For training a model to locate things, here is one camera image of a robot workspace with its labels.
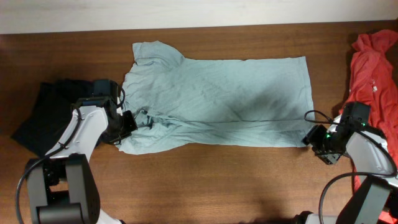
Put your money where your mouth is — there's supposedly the light blue t-shirt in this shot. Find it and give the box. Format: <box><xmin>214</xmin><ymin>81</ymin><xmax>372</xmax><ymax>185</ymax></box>
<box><xmin>119</xmin><ymin>41</ymin><xmax>313</xmax><ymax>155</ymax></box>

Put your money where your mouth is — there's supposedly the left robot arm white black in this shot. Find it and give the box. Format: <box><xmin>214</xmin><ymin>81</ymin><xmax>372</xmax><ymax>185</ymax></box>
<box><xmin>15</xmin><ymin>80</ymin><xmax>137</xmax><ymax>224</ymax></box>

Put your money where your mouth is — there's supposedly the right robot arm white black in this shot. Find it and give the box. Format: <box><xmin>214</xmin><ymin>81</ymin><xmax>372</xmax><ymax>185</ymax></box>
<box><xmin>292</xmin><ymin>101</ymin><xmax>397</xmax><ymax>224</ymax></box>

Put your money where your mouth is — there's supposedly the dark navy folded garment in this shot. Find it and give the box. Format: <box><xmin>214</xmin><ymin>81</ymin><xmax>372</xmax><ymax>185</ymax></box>
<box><xmin>11</xmin><ymin>79</ymin><xmax>93</xmax><ymax>157</ymax></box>

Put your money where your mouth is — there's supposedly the red t-shirt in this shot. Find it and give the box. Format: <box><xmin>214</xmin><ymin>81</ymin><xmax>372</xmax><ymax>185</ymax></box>
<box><xmin>338</xmin><ymin>29</ymin><xmax>398</xmax><ymax>223</ymax></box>

